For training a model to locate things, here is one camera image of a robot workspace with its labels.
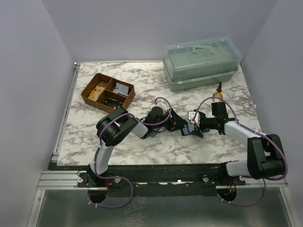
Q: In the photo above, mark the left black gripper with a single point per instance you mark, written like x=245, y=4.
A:
x=180, y=122

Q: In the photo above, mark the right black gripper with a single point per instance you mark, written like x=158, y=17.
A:
x=203, y=116

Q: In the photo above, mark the black leather card holder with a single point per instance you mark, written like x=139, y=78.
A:
x=188, y=129

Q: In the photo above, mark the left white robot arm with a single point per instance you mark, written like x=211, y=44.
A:
x=115, y=127

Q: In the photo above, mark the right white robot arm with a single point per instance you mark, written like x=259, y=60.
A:
x=265, y=157

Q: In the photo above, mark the gold cards in basket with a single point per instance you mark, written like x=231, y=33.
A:
x=95, y=93

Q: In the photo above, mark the black item in basket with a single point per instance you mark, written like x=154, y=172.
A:
x=112, y=103

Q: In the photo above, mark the green plastic storage box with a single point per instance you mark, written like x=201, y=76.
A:
x=200, y=63

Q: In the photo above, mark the brown woven divided basket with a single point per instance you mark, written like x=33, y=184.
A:
x=108, y=83

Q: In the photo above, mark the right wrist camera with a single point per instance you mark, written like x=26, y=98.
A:
x=193, y=118

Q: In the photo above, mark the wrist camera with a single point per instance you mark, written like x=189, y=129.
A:
x=193, y=118
x=164, y=106

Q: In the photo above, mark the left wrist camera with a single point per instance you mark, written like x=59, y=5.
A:
x=164, y=106

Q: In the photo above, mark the yellow handled pliers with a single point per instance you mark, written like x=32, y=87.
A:
x=218, y=93

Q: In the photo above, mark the black metal base rail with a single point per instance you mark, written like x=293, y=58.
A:
x=153, y=180

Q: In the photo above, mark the aluminium frame rail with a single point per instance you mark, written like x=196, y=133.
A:
x=57, y=147

